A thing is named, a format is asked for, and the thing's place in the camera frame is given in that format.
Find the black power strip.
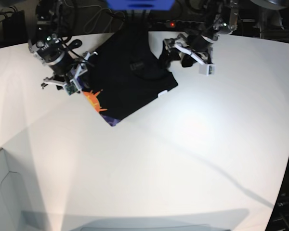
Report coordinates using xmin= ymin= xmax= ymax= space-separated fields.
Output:
xmin=149 ymin=20 xmax=202 ymax=31

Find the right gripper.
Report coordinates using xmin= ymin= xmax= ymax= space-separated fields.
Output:
xmin=41 ymin=51 xmax=98 ymax=93

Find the blue plastic bin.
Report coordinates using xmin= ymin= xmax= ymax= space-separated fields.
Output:
xmin=106 ymin=0 xmax=175 ymax=11

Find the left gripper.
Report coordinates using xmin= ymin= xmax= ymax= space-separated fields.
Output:
xmin=158 ymin=33 xmax=217 ymax=68

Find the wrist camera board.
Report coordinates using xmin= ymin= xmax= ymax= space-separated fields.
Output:
xmin=199 ymin=64 xmax=216 ymax=77
xmin=63 ymin=81 xmax=79 ymax=96

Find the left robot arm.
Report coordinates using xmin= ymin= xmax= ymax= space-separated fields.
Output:
xmin=158 ymin=0 xmax=239 ymax=76

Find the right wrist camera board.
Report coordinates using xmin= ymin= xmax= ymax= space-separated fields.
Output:
xmin=63 ymin=81 xmax=79 ymax=96

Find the white shirt label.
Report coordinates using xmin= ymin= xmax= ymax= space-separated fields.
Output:
xmin=158 ymin=90 xmax=168 ymax=98

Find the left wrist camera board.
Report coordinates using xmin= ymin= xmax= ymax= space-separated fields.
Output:
xmin=199 ymin=64 xmax=216 ymax=77

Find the black T-shirt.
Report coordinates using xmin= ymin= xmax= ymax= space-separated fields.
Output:
xmin=83 ymin=25 xmax=178 ymax=127

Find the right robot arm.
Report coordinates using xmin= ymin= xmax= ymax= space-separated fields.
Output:
xmin=28 ymin=0 xmax=94 ymax=95

